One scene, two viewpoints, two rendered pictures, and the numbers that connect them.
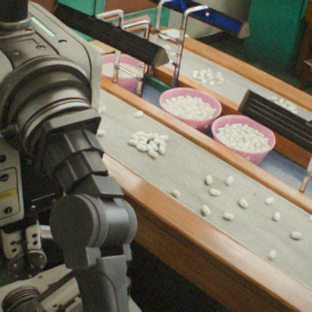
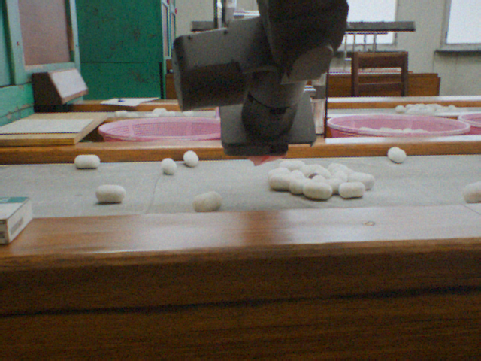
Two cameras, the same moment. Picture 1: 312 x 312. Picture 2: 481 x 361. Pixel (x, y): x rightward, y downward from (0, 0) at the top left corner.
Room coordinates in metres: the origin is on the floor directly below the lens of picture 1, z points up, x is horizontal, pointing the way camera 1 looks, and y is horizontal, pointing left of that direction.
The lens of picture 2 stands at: (1.28, 0.78, 0.90)
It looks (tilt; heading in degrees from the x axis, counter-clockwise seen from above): 15 degrees down; 316
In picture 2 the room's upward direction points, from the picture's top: straight up
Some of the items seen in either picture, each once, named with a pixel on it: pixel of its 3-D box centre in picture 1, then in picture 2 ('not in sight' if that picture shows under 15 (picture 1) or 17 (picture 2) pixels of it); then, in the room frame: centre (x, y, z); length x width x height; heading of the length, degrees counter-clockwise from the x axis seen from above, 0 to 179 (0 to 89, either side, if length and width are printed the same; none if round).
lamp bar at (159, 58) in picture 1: (104, 30); not in sight; (1.72, 0.26, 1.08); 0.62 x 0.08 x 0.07; 52
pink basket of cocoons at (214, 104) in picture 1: (189, 112); (394, 146); (1.77, -0.12, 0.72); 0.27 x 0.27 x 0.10
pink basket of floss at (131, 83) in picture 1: (118, 74); (172, 150); (2.04, 0.22, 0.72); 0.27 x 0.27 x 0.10
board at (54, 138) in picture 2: (90, 50); (51, 126); (2.18, 0.40, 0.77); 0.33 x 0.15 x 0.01; 142
